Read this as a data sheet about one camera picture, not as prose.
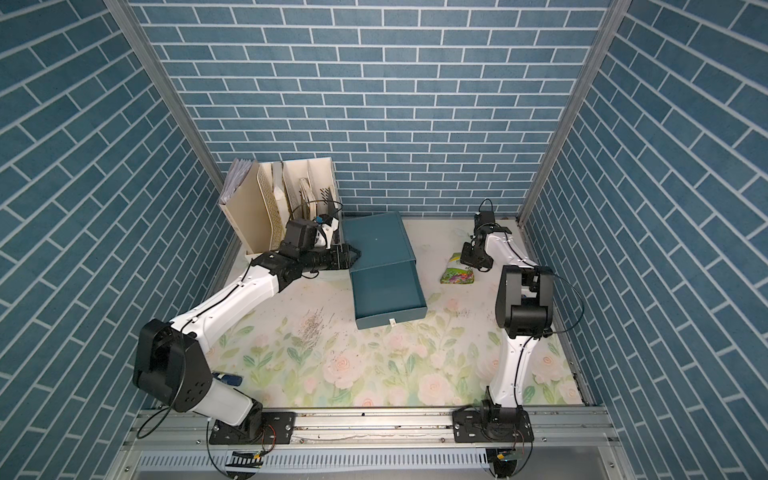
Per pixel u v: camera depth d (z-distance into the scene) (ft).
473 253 2.85
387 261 2.68
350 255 2.51
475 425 2.42
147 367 1.43
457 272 3.28
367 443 2.40
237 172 3.05
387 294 2.60
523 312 1.81
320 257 2.34
